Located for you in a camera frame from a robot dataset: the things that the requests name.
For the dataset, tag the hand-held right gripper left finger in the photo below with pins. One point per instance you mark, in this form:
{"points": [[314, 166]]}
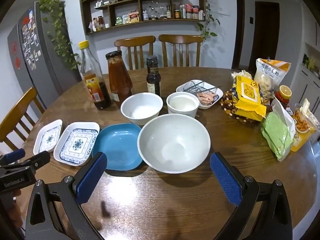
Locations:
{"points": [[91, 177]]}

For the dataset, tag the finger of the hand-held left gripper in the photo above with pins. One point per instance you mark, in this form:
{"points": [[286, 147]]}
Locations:
{"points": [[37, 161], [13, 156]]}

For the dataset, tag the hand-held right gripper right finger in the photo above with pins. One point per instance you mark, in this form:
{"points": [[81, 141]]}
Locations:
{"points": [[225, 177]]}

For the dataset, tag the small blue patterned plate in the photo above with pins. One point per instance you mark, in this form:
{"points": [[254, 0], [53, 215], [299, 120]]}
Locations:
{"points": [[47, 137]]}

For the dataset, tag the large blue patterned plate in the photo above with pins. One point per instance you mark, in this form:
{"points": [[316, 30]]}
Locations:
{"points": [[76, 143]]}

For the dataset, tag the blue square plate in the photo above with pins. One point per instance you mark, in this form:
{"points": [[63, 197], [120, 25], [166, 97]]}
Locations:
{"points": [[117, 145]]}

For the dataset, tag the large white bowl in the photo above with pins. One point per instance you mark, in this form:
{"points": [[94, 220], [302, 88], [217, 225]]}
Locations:
{"points": [[175, 142]]}

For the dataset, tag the medium white bowl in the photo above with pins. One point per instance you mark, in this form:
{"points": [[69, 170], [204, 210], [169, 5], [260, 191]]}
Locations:
{"points": [[141, 110]]}

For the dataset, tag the white ramekin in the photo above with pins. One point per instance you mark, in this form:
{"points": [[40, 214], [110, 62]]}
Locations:
{"points": [[182, 105]]}

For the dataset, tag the person's left hand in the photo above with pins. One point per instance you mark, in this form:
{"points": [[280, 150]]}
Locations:
{"points": [[16, 212]]}

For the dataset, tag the wooden chair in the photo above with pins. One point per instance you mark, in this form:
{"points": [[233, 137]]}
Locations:
{"points": [[135, 41], [22, 105], [180, 39]]}

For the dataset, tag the green powder bag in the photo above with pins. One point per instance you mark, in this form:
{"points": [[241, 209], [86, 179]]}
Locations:
{"points": [[276, 135]]}

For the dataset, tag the beaded wooden trivet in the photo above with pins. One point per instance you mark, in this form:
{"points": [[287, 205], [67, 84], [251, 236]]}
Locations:
{"points": [[227, 105]]}

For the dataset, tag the pink packet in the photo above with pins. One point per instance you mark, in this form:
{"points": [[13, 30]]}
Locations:
{"points": [[206, 98]]}

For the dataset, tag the grey refrigerator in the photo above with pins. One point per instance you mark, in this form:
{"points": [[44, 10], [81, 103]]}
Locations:
{"points": [[50, 80]]}

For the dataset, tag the yellow snack bag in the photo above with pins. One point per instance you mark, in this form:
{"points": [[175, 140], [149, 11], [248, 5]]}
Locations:
{"points": [[246, 97]]}

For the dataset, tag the yellow cap vinegar bottle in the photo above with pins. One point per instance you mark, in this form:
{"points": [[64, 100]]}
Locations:
{"points": [[96, 87]]}

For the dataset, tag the orange snack bag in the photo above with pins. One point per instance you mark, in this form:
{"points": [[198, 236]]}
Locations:
{"points": [[302, 130]]}

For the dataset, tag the pile of metal clips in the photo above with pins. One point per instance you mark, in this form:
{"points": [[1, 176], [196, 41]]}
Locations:
{"points": [[197, 86]]}

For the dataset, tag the white rectangular dish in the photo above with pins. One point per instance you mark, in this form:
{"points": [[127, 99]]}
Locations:
{"points": [[185, 88]]}

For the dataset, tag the honey jar lemon lid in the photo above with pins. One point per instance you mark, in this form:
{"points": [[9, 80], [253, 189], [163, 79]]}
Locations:
{"points": [[283, 95]]}

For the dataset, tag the red sauce glass bottle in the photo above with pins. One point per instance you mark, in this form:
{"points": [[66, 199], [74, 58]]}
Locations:
{"points": [[120, 80]]}

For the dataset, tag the white crumpled tissue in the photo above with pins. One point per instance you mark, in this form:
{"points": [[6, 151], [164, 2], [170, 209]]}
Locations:
{"points": [[241, 74]]}

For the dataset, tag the white flour bag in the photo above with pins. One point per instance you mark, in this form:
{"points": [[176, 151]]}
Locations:
{"points": [[271, 77]]}

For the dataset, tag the group of refrigerator magnets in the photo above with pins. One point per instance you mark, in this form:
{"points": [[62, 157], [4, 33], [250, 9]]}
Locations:
{"points": [[31, 42]]}

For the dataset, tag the dark soy sauce bottle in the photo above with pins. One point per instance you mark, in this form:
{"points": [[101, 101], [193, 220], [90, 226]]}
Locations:
{"points": [[153, 80]]}

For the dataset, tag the trailing green vine plant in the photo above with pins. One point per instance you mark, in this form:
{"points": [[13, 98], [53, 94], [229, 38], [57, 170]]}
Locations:
{"points": [[56, 22], [206, 27]]}

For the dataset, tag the dark wooden door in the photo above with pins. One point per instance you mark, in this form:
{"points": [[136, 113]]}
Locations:
{"points": [[265, 35]]}

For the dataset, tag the row of condiment jars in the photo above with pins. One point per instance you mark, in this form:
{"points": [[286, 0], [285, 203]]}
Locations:
{"points": [[188, 12]]}

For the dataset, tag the wooden wall shelf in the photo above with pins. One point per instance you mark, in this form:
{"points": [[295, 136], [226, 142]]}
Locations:
{"points": [[150, 21]]}

